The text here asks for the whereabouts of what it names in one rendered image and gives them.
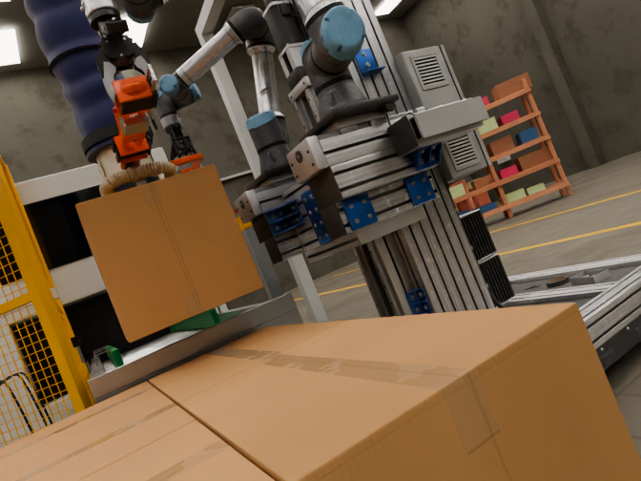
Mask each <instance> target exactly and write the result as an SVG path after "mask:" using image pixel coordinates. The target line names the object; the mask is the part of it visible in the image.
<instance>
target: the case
mask: <svg viewBox="0 0 641 481"><path fill-rule="evenodd" d="M75 208H76V210H77V213H78V216H79V218H80V221H81V224H82V227H83V230H84V232H85V235H86V238H87V241H88V244H89V246H90V248H91V250H92V253H93V257H94V260H95V262H96V265H97V267H98V270H99V272H100V275H101V277H102V280H103V282H104V284H105V286H106V289H107V292H108V294H109V297H110V299H111V302H112V304H113V307H114V311H115V313H116V316H117V318H118V320H119V323H120V325H121V328H122V330H123V333H124V335H125V338H126V340H127V341H128V342H129V343H131V342H134V341H136V340H139V339H141V338H143V337H146V336H148V335H151V334H153V333H155V332H157V331H159V330H162V329H164V328H166V327H169V326H171V325H174V324H177V323H180V322H182V321H185V320H187V319H189V318H192V317H194V316H196V315H198V314H200V313H203V312H205V311H208V310H210V309H212V308H215V307H217V306H220V305H222V304H224V303H228V302H230V301H232V300H234V299H237V298H239V297H242V296H244V295H246V294H249V293H251V292H254V291H256V290H258V289H261V288H262V287H263V284H262V282H261V279H260V277H259V274H258V271H257V269H256V266H255V264H254V262H253V259H252V257H251V254H250V252H249V249H248V247H247V244H246V242H245V239H244V237H243V235H242V233H241V230H240V228H239V225H238V221H237V219H236V216H235V214H234V211H233V209H232V206H231V204H230V201H229V200H228V197H227V195H226V192H225V190H224V187H223V185H222V182H221V180H220V177H219V175H218V172H217V168H216V166H215V164H212V165H208V166H205V167H202V168H198V169H195V170H192V171H189V172H185V173H182V174H178V175H175V176H172V177H168V178H163V179H160V180H156V181H153V182H150V183H146V184H143V185H139V186H136V187H133V188H130V189H126V190H123V191H120V192H116V193H113V194H109V195H107V196H103V197H100V198H96V199H91V200H87V201H84V202H80V203H77V204H76V205H75Z"/></svg>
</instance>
